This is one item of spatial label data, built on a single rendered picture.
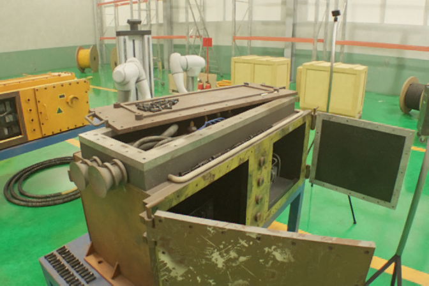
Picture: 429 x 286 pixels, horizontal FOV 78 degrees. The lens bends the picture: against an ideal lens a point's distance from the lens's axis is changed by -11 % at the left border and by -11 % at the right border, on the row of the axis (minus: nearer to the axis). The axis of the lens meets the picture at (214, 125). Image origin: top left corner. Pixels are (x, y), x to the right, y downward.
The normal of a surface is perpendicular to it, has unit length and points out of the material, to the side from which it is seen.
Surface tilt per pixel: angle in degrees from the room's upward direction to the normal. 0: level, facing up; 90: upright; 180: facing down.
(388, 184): 90
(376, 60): 90
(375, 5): 90
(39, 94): 90
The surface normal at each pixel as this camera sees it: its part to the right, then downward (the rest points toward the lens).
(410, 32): -0.59, 0.25
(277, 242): -0.27, 0.30
